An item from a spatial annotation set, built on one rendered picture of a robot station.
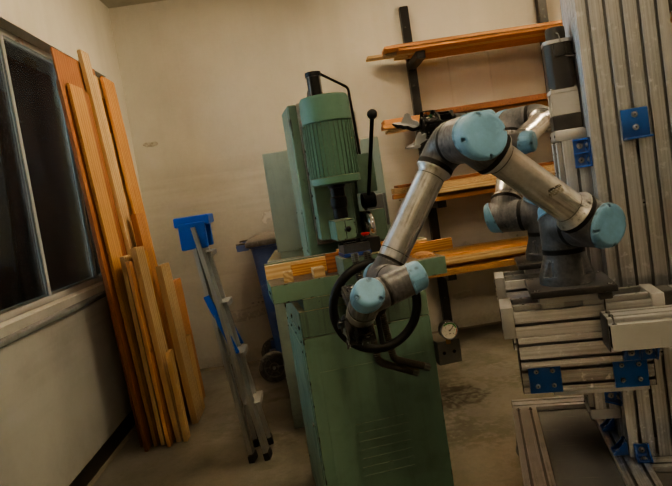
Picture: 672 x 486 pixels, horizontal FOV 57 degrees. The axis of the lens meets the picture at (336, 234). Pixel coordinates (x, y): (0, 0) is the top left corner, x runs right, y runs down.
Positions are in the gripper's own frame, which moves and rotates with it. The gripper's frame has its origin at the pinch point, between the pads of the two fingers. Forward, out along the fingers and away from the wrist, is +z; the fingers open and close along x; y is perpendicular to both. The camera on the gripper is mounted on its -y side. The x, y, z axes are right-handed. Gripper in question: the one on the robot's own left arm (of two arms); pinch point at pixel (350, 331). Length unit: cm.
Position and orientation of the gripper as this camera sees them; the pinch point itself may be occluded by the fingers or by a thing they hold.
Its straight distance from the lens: 172.2
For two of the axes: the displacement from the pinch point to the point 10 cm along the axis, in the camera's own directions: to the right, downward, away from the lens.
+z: -0.8, 4.5, 8.9
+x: 9.7, -1.6, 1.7
